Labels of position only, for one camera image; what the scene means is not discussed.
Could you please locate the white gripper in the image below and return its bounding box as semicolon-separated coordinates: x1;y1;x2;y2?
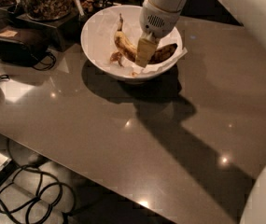
135;0;183;67

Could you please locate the spotted ripe banana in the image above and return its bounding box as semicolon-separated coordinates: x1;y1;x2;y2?
114;16;178;64

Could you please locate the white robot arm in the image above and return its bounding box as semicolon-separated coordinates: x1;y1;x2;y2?
137;0;266;224

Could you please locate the white ceramic bowl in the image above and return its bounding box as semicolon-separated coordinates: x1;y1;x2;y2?
80;5;183;85

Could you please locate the small banana peel piece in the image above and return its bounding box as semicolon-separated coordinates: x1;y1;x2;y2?
109;51;123;67

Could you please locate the white paper liner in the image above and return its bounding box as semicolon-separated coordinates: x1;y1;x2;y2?
89;5;189;78

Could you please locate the dark metal stand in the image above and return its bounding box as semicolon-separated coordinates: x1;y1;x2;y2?
17;9;81;51

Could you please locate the glass jar of nuts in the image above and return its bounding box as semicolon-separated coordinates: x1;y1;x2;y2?
21;0;72;21

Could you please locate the black box device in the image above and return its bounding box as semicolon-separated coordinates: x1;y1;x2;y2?
0;26;49;67

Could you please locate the black cable on table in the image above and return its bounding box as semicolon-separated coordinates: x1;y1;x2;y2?
31;50;58;72

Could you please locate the black cable on floor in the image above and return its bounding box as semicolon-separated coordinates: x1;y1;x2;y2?
0;137;115;224

